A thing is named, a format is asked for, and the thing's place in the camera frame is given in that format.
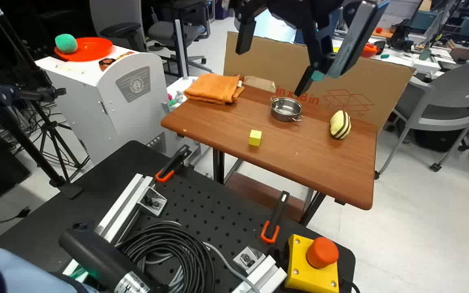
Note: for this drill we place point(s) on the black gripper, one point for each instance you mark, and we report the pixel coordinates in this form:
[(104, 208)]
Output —
[(299, 13)]

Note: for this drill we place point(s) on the yellow striped plush toy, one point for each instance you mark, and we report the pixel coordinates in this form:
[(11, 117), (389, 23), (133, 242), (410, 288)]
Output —
[(338, 124)]

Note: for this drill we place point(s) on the light blue robot base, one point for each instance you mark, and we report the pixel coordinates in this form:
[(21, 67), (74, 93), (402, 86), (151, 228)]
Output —
[(6, 270)]

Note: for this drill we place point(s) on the silver metal pot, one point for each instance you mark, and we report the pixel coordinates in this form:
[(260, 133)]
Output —
[(285, 109)]

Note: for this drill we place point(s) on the folded orange cloth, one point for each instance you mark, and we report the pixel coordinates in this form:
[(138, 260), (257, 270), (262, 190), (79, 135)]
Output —
[(213, 88)]

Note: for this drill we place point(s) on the yellow cube block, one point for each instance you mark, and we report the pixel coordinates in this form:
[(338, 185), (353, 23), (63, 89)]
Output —
[(254, 137)]

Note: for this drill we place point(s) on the brown cardboard panel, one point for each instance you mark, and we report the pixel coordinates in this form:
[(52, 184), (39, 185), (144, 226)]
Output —
[(364, 91)]

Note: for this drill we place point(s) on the brown wooden table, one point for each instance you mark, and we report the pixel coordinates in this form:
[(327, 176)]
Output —
[(299, 151)]

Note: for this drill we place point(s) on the dark office chair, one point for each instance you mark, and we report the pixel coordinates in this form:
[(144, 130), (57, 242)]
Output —
[(174, 26)]

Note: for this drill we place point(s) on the orange black bar clamp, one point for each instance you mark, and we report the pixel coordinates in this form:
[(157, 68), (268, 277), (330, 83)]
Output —
[(273, 218), (171, 163)]

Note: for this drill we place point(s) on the white machine cabinet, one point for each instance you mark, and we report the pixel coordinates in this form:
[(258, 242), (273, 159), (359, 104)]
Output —
[(109, 98)]

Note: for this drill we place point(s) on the black perforated breadboard table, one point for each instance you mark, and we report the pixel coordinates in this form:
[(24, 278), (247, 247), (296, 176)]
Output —
[(190, 211)]

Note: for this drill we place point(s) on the grey plastic chair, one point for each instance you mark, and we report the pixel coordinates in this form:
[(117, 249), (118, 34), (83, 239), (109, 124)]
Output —
[(451, 98)]

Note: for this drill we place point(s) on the orange plastic plate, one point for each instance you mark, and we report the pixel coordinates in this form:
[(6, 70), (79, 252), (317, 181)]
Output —
[(87, 49)]

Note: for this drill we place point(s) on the yellow emergency stop box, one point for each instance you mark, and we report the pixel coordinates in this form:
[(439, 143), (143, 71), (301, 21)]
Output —
[(312, 262)]

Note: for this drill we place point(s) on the green ball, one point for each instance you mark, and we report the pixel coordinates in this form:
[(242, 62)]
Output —
[(65, 42)]

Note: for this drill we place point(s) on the short aluminium extrusion rail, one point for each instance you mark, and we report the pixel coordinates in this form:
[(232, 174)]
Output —
[(258, 270)]

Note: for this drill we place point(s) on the long aluminium extrusion rail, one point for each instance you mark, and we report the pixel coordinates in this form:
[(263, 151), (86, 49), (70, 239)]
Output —
[(122, 208)]

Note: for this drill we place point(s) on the black camera tripod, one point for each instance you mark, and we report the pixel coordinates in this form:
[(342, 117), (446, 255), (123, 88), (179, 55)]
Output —
[(22, 107)]

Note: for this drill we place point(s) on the black cylindrical camera mount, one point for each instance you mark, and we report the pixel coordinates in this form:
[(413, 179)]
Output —
[(100, 259)]

